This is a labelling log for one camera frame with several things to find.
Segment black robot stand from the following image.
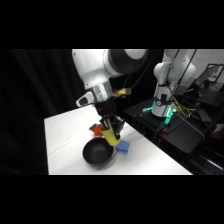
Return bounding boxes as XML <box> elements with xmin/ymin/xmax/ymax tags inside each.
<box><xmin>121</xmin><ymin>89</ymin><xmax>224</xmax><ymax>176</ymax></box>

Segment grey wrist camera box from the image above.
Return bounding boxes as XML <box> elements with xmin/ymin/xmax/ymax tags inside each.
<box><xmin>75</xmin><ymin>91</ymin><xmax>95</xmax><ymax>108</ymax></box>

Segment yellow-brown wrist attachment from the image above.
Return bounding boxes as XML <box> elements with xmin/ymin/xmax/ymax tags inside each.
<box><xmin>112</xmin><ymin>87</ymin><xmax>133</xmax><ymax>100</ymax></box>

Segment black bowl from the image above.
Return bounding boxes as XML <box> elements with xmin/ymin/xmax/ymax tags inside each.
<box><xmin>82</xmin><ymin>137</ymin><xmax>116</xmax><ymax>167</ymax></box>

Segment yellow plastic cup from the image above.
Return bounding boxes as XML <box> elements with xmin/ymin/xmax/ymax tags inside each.
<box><xmin>100</xmin><ymin>127</ymin><xmax>122</xmax><ymax>147</ymax></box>

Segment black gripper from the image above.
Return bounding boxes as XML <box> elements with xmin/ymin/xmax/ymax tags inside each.
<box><xmin>94</xmin><ymin>99</ymin><xmax>127</xmax><ymax>141</ymax></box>

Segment black laptop screen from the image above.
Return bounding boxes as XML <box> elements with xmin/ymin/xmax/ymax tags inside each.
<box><xmin>194</xmin><ymin>63</ymin><xmax>224</xmax><ymax>90</ymax></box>

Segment yellow-green cable bundle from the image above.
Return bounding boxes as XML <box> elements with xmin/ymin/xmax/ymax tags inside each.
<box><xmin>172</xmin><ymin>99</ymin><xmax>198</xmax><ymax>119</ymax></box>

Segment red radish plush toy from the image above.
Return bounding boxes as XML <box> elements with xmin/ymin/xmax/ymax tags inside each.
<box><xmin>88</xmin><ymin>122</ymin><xmax>105</xmax><ymax>137</ymax></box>

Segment green status light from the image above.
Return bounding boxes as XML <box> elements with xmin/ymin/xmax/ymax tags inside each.
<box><xmin>162</xmin><ymin>107</ymin><xmax>173</xmax><ymax>125</ymax></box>

